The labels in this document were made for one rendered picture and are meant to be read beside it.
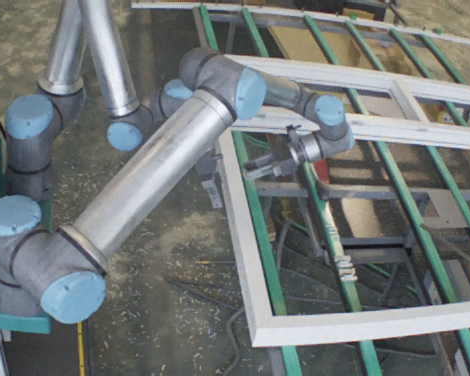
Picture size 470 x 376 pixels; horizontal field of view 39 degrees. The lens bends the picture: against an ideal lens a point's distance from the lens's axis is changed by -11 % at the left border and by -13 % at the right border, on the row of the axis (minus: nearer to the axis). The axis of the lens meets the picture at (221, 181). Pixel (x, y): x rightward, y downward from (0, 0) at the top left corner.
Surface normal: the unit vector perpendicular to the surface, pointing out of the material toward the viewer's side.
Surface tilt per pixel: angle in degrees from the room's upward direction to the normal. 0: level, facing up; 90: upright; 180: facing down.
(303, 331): 90
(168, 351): 0
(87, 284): 92
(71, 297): 92
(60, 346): 0
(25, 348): 0
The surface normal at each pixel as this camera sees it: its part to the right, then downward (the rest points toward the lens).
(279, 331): 0.11, 0.58
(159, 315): 0.13, -0.81
